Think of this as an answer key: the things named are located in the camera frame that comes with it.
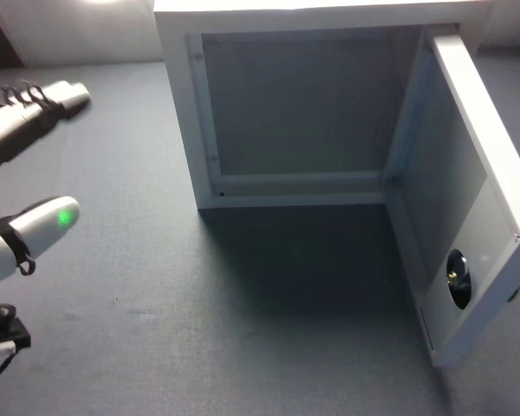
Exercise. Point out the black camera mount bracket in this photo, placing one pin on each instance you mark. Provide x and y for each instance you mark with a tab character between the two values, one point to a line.
6	331

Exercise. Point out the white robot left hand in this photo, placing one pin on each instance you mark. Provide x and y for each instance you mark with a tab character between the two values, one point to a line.
43	221

